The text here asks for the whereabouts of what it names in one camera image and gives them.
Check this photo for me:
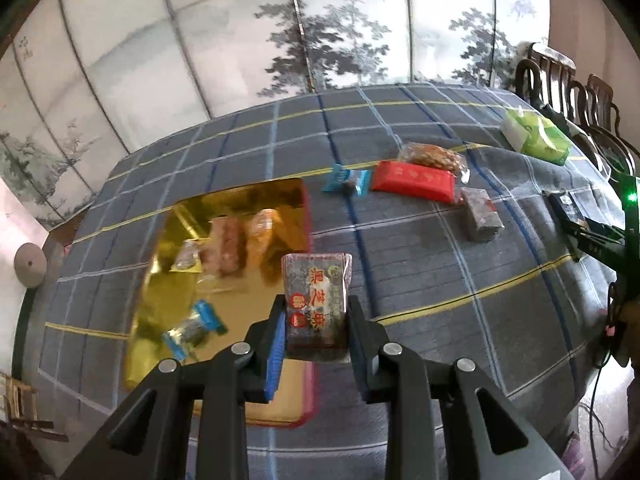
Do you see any dark red cake packet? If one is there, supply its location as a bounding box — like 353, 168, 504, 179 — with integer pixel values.
281, 252, 352, 362

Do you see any clear blue-ended candy packet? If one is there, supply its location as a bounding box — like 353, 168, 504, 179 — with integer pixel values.
163, 299, 228, 362

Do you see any red snack packet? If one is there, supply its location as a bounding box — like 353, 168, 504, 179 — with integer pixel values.
370, 160, 456, 204

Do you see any navy cracker box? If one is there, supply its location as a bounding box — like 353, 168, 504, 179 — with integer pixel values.
544, 191, 591, 240

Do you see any gold metal tray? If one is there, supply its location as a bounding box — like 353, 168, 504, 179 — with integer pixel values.
121, 178, 317, 428

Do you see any pink meat snack packet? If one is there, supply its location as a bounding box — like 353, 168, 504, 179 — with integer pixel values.
207, 216, 246, 278

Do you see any orange snack packet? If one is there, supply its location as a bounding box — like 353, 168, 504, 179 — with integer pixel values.
246, 208, 296, 285

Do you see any grey dark snack packet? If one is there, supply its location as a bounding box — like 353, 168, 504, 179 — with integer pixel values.
461, 188, 504, 242

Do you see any dark wooden chair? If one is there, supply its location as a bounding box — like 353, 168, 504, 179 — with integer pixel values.
514, 42, 639, 177

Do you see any green tissue pack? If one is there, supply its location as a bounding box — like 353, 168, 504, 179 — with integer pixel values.
501, 107, 572, 166

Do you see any teal candy packet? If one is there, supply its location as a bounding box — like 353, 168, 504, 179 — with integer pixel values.
322, 164, 371, 196

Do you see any grey plaid tablecloth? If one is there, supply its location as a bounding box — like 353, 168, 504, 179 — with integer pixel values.
36, 84, 624, 471

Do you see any clear bag of nuts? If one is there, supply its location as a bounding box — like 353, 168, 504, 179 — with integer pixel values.
397, 142, 470, 184

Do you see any wooden stool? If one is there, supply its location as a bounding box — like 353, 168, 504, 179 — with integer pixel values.
1, 373, 68, 443

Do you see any round stone disc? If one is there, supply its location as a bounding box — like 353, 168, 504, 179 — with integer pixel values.
13, 243, 48, 288

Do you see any painted folding screen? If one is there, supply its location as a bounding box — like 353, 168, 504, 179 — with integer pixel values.
1, 0, 550, 228

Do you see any black cable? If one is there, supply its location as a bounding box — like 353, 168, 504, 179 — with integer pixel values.
587, 278, 632, 480

